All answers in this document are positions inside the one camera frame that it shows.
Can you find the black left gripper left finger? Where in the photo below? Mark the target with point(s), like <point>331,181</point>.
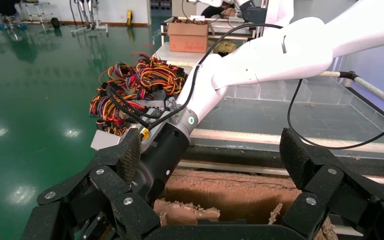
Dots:
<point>106,185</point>

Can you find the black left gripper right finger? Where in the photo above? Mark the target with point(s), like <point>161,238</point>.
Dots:
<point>331,185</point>

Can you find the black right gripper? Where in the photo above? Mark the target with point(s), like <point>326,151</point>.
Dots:
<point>164,155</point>

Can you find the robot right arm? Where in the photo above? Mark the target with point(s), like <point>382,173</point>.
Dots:
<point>278,56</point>

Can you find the grey computer power supply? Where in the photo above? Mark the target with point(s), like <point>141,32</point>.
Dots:
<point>157,105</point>

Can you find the worn brown cardboard box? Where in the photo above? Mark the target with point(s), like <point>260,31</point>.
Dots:
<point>231,195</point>

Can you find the white background workbench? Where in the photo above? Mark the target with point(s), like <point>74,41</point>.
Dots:
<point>173,58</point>

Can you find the grey pipe with black joint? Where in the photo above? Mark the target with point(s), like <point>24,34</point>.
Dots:
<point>377,92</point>

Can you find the clear acrylic partition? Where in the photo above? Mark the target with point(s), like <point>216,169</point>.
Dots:
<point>271,94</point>

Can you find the brown carton with red label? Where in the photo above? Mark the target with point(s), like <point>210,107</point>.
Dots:
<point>187,39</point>

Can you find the yellow crumpled bag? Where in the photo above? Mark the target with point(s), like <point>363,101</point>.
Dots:
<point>225,48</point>

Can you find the yellow floor sign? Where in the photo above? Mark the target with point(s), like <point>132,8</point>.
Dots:
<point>129,17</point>

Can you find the background person in black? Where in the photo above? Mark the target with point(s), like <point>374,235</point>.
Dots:
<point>212,11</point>

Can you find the white wheeled stand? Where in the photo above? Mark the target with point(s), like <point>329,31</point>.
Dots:
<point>91,20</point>

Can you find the black wheel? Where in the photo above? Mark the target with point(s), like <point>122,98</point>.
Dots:
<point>55,22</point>

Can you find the white metal stand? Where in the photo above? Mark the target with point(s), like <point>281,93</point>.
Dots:
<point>34,10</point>

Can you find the distant person in dark top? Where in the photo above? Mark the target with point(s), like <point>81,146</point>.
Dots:
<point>6,6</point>

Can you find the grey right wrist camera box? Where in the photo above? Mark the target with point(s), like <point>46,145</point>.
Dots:
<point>107,140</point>

